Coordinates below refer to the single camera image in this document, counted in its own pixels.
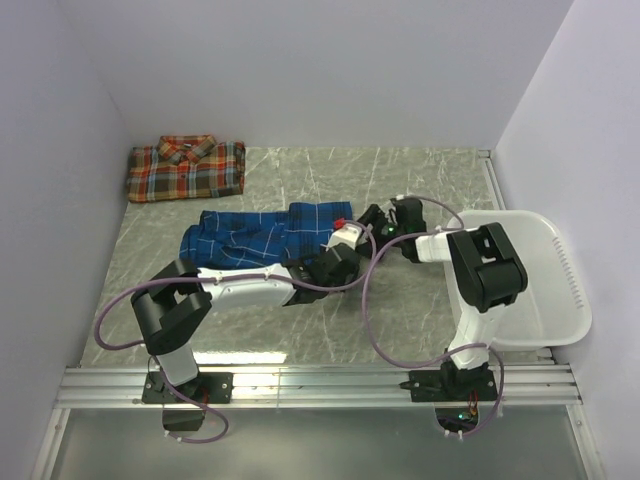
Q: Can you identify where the blue plaid long sleeve shirt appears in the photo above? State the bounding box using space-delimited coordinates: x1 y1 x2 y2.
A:
179 202 353 270

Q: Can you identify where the orange plaid shirt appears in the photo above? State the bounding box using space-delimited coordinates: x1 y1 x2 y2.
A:
126 135 246 203

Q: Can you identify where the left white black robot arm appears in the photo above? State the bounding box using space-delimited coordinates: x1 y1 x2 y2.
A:
131 243 360 402

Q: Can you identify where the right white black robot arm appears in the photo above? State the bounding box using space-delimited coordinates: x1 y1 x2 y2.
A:
358 195 528 402

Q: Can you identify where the white plastic basin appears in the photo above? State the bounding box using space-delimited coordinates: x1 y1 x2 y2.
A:
460 210 592 351

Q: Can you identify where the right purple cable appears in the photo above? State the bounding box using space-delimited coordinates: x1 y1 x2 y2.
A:
360 195 505 441

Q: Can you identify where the purple cable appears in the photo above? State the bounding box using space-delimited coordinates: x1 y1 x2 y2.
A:
94 224 379 443
360 195 505 441

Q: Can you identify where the aluminium mounting rail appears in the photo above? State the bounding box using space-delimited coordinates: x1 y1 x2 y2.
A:
54 364 582 409

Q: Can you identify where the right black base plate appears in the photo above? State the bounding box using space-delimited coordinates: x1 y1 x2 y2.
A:
399 369 498 403

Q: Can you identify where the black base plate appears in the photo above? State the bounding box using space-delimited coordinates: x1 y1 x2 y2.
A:
141 371 234 404
399 369 498 403

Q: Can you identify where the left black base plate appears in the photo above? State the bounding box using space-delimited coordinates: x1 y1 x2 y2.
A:
141 371 234 404

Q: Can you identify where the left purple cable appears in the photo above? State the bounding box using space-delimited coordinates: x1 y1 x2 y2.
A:
94 224 379 443

